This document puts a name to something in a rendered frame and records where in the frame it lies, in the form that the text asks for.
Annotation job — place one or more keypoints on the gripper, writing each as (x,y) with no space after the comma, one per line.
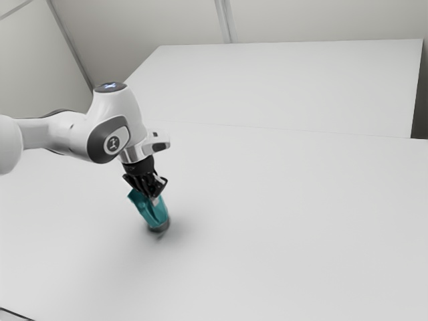
(143,178)

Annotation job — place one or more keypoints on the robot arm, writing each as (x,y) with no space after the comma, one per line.
(107,113)

